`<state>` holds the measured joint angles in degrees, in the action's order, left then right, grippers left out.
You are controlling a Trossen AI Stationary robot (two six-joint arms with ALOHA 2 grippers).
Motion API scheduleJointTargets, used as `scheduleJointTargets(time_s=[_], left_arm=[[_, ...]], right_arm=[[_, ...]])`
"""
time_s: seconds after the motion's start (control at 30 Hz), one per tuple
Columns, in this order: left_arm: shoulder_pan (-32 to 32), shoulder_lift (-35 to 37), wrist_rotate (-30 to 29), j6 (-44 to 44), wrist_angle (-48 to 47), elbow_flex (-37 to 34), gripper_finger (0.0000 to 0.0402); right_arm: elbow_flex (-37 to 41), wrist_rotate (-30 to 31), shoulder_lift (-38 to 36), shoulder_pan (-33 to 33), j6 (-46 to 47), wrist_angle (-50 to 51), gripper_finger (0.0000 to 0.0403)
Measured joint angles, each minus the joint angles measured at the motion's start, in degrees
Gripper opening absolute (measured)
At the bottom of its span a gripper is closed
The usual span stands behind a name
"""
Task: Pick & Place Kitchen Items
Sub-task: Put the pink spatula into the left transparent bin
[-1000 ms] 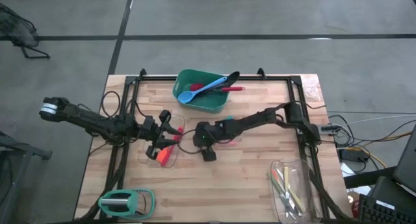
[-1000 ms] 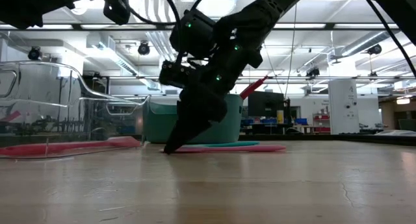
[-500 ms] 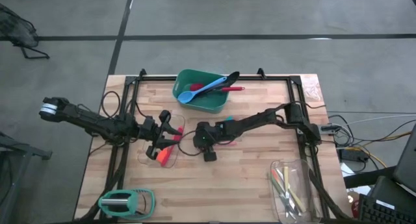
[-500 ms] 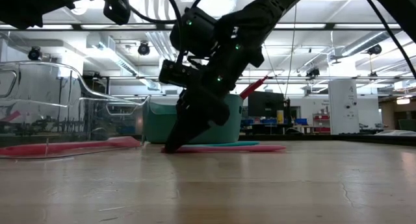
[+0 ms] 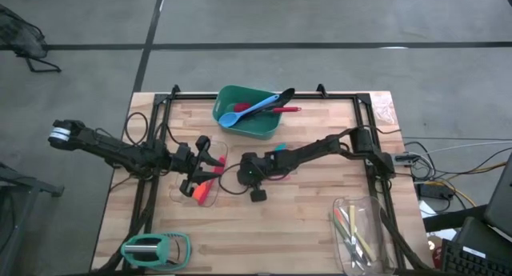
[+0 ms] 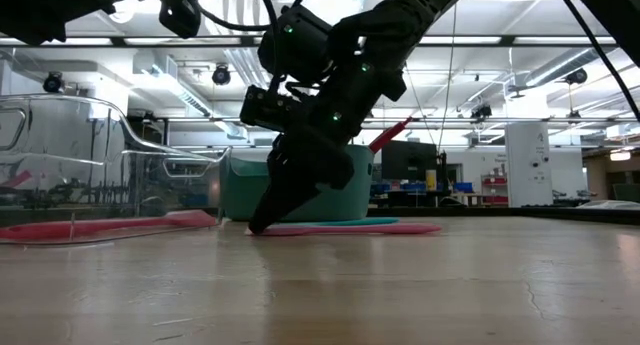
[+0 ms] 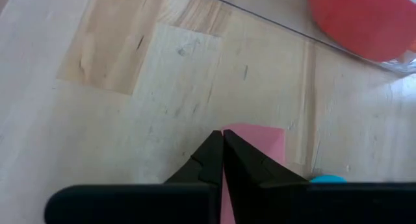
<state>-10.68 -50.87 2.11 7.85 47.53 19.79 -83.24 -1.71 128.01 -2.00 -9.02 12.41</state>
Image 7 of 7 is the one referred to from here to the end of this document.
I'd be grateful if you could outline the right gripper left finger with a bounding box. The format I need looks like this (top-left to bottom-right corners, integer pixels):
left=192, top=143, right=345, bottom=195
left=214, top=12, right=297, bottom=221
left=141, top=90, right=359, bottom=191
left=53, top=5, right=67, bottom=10
left=44, top=129, right=225, bottom=224

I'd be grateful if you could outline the orange-red spatula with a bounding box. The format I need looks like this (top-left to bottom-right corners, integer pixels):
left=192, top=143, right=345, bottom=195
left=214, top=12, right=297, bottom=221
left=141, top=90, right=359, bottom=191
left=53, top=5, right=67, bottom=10
left=304, top=0, right=416, bottom=63

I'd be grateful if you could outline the blue silicone spatula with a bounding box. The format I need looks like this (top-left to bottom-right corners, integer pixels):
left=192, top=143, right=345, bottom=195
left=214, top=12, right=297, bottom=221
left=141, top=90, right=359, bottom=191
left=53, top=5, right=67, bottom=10
left=309, top=174, right=348, bottom=184

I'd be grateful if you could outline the clear plastic container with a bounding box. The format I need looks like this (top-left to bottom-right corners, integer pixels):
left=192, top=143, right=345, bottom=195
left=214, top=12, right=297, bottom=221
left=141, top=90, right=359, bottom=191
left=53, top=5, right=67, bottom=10
left=194, top=0, right=416, bottom=79

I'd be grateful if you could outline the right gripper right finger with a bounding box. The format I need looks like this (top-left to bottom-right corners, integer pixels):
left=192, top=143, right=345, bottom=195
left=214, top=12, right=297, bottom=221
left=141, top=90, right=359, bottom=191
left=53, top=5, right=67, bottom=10
left=223, top=129, right=416, bottom=224

